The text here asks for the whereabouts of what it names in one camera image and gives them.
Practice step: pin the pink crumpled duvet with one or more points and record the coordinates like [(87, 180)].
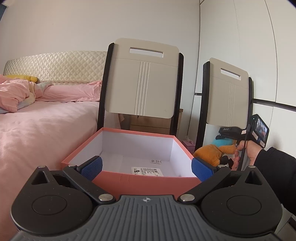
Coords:
[(19, 93)]

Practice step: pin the beige chair right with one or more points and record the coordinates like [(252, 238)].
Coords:
[(227, 93)]

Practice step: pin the orange plush toy blue shirt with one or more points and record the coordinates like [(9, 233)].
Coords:
[(211, 153)]

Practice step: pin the yellow plush on bed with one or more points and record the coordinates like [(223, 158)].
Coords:
[(25, 77)]

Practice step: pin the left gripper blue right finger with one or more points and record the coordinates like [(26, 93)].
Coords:
[(211, 177)]

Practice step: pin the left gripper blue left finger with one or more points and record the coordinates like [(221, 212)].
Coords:
[(81, 178)]

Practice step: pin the pink open shoe box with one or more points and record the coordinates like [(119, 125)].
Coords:
[(137, 163)]

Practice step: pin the wooden drawer cabinet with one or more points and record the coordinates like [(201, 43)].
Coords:
[(145, 124)]

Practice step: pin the beige chair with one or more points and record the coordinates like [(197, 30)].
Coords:
[(142, 78), (227, 93)]

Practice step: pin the beige chair left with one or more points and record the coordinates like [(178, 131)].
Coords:
[(142, 78)]

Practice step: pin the person right hand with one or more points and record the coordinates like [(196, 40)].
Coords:
[(247, 149)]

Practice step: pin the quilted beige headboard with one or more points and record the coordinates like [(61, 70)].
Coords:
[(61, 68)]

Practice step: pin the small pink gift box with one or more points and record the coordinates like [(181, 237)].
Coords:
[(189, 145)]

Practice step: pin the pink bed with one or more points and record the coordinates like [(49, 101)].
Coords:
[(43, 133)]

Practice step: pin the black sleeve forearm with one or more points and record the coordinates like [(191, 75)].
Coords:
[(278, 168)]

